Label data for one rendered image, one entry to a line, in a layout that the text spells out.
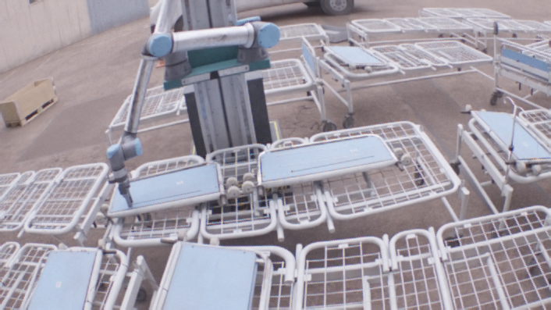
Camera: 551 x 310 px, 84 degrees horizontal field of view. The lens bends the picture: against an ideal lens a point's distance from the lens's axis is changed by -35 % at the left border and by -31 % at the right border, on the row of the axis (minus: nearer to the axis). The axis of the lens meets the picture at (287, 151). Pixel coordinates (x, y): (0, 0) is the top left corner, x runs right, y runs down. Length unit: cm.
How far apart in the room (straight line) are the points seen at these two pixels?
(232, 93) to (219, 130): 27
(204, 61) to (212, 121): 46
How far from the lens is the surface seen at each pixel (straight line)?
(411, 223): 274
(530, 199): 312
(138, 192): 245
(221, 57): 262
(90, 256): 212
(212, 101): 280
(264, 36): 224
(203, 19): 265
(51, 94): 838
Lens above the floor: 173
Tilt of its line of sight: 28 degrees down
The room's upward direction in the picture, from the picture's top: 8 degrees counter-clockwise
